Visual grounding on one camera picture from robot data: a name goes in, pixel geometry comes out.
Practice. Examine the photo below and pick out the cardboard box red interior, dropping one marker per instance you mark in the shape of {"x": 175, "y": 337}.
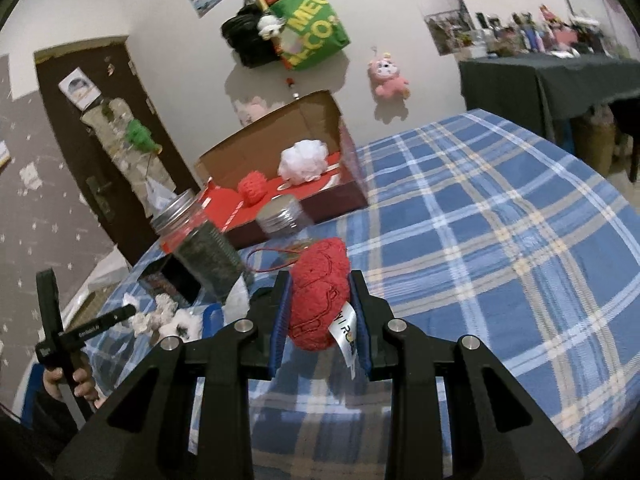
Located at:
{"x": 258, "y": 147}

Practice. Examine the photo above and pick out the black backpack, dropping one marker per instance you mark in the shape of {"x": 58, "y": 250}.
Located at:
{"x": 242, "y": 36}

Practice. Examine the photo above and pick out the red white stick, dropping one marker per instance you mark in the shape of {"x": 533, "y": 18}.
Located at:
{"x": 293, "y": 90}

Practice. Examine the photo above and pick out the small jar gold beads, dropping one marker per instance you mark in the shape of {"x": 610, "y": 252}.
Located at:
{"x": 285, "y": 222}

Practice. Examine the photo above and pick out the dark brown door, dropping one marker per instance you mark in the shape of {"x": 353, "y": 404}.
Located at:
{"x": 106, "y": 190}

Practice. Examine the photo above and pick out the red knitted heart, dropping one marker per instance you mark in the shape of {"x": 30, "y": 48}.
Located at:
{"x": 319, "y": 290}

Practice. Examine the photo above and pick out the blue cloth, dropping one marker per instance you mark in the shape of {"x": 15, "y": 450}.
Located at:
{"x": 212, "y": 320}

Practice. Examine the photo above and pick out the white bath loofah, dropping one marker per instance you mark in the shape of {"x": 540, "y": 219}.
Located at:
{"x": 303, "y": 162}

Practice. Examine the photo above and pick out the tall jar dark contents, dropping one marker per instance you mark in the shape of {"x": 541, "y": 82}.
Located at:
{"x": 186, "y": 232}

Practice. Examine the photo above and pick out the red foam net ball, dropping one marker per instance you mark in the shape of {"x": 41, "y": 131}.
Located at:
{"x": 253, "y": 188}

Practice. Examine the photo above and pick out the wall mirror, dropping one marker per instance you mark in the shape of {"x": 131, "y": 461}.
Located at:
{"x": 449, "y": 24}

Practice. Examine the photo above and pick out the blue plaid tablecloth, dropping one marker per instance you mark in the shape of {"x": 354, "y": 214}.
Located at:
{"x": 474, "y": 226}

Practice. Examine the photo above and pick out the white plastic bag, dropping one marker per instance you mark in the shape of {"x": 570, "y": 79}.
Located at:
{"x": 158, "y": 196}

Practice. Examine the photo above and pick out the pink plush toy right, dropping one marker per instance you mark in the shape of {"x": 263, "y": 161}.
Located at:
{"x": 386, "y": 80}

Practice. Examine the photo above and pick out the pink plush toy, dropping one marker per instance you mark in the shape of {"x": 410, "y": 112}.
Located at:
{"x": 386, "y": 80}
{"x": 251, "y": 110}

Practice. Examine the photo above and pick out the white plush keychain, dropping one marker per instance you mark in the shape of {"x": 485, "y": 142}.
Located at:
{"x": 270, "y": 26}

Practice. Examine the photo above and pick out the white fluffy star clip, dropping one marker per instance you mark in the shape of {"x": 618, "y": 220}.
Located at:
{"x": 185, "y": 325}

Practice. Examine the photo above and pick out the green tote bag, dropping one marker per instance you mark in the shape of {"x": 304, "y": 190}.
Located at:
{"x": 311, "y": 33}

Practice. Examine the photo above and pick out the pink plush toy left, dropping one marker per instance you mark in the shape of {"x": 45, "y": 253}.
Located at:
{"x": 251, "y": 110}

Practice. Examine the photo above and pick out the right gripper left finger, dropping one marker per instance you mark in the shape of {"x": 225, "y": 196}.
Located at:
{"x": 182, "y": 413}

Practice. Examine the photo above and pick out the dark green covered table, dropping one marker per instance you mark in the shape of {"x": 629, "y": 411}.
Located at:
{"x": 536, "y": 90}

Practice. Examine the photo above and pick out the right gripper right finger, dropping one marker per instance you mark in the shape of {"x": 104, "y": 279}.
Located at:
{"x": 497, "y": 430}

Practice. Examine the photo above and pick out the green plush toy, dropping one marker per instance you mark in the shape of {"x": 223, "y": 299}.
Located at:
{"x": 140, "y": 138}

